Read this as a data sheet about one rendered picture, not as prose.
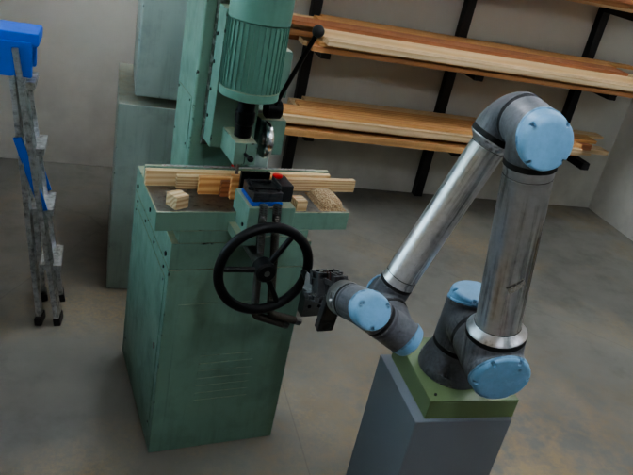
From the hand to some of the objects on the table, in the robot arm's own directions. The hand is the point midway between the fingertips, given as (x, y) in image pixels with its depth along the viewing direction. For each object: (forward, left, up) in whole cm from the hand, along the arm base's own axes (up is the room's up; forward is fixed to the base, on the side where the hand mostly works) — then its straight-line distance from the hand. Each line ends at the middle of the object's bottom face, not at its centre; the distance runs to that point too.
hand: (307, 288), depth 190 cm
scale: (+10, -44, +15) cm, 48 cm away
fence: (+10, -44, +10) cm, 46 cm away
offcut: (+33, -27, +11) cm, 44 cm away
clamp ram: (+10, -29, +11) cm, 32 cm away
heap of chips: (-15, -33, +10) cm, 38 cm away
